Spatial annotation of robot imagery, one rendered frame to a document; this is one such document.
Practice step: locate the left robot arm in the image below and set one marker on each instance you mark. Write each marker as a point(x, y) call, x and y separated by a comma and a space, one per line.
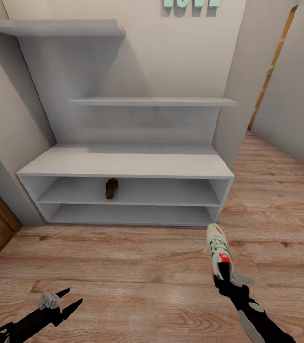
point(48, 312)

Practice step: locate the sandal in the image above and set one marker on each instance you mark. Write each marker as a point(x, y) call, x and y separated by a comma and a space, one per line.
point(111, 186)

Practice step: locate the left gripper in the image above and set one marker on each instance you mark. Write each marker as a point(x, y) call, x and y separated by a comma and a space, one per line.
point(39, 319)

